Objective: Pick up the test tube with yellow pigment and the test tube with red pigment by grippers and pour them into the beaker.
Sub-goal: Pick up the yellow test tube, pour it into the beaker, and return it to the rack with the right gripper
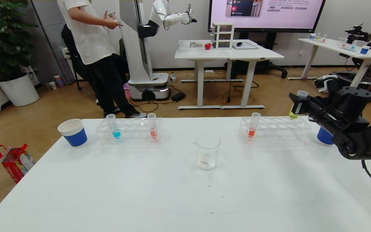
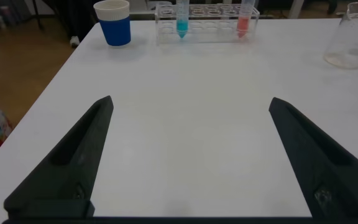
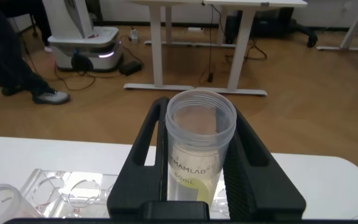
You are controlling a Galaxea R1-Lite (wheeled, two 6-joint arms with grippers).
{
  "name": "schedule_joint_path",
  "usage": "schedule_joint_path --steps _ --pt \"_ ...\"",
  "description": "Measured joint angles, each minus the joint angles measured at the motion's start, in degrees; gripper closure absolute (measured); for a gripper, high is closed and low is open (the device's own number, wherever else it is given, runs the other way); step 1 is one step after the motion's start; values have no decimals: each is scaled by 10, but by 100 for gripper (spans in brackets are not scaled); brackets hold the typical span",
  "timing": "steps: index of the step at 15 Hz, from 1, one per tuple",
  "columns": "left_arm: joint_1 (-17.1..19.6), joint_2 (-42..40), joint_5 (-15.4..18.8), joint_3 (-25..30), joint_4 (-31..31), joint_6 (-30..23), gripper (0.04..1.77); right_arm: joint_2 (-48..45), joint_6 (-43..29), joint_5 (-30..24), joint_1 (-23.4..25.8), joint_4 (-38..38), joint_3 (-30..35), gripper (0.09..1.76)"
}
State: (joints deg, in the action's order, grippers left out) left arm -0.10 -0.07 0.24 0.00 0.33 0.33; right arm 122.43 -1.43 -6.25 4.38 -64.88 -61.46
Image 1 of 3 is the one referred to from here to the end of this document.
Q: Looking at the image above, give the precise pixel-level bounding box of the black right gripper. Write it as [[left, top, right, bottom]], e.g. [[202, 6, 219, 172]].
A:
[[289, 92, 322, 117]]

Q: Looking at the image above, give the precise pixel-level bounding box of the yellow pigment test tube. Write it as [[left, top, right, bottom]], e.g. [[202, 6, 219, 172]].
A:
[[289, 90, 309, 121]]

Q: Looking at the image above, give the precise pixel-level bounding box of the pink-red pigment test tube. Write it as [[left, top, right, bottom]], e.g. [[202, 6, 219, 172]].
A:
[[147, 113, 158, 140]]

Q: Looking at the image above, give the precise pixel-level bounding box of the black floor robot base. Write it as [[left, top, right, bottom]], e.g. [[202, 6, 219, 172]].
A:
[[334, 72, 371, 97]]

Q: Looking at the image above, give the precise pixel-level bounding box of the clear acrylic test tube rack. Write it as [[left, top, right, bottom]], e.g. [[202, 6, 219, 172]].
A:
[[95, 117, 163, 145], [239, 116, 311, 144]]

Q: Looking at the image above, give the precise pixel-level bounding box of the orange-red pigment test tube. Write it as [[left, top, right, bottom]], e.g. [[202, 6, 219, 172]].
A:
[[247, 112, 262, 139]]

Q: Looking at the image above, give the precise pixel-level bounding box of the small distant tube rack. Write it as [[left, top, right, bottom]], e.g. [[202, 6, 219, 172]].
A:
[[336, 37, 358, 51], [309, 33, 328, 43]]

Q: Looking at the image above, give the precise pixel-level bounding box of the clear glass beaker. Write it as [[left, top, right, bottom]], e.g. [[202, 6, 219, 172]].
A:
[[193, 131, 221, 170]]

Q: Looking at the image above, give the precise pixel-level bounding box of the blue pigment test tube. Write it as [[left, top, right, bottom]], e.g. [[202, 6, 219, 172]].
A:
[[106, 114, 121, 140]]

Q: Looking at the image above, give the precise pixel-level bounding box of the black screen stand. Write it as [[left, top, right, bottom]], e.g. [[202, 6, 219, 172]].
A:
[[224, 32, 287, 79]]

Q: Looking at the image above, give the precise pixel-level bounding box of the blue white paper cup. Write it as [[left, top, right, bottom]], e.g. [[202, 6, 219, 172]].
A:
[[58, 119, 88, 147], [317, 126, 336, 145]]

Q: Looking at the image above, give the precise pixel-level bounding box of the long white desk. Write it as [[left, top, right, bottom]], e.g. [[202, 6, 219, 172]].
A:
[[287, 38, 371, 89]]

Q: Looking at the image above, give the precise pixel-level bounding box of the small white drawer unit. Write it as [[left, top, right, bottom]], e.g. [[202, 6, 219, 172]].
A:
[[211, 22, 234, 49]]

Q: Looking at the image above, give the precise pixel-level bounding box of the tall white background robot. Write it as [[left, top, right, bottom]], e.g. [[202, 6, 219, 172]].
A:
[[119, 0, 197, 101]]

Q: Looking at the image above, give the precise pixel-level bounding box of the person in white t-shirt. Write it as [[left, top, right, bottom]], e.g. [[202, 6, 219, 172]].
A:
[[57, 0, 147, 119]]

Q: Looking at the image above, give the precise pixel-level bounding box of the black office chair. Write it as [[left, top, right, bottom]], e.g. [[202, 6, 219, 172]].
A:
[[66, 52, 88, 91]]

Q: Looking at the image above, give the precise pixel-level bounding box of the grey metal cabinet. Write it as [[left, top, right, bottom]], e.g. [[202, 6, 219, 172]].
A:
[[31, 0, 76, 84]]

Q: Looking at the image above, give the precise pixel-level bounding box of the white plant pot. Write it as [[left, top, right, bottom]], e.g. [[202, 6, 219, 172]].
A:
[[0, 73, 40, 107]]

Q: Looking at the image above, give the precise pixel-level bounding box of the red paper gift bag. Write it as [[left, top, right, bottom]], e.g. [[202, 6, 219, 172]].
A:
[[0, 144, 35, 184]]

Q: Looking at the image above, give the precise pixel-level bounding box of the green leafy plant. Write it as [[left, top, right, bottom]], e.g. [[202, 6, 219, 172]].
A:
[[0, 0, 39, 82]]

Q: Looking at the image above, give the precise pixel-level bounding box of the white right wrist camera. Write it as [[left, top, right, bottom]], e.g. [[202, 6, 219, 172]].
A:
[[315, 75, 338, 93]]

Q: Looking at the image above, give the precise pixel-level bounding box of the large wall display screen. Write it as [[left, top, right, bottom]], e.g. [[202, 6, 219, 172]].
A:
[[208, 0, 326, 33]]

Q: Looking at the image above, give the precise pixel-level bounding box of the black camera rig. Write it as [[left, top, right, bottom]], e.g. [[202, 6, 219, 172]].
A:
[[344, 24, 371, 43]]

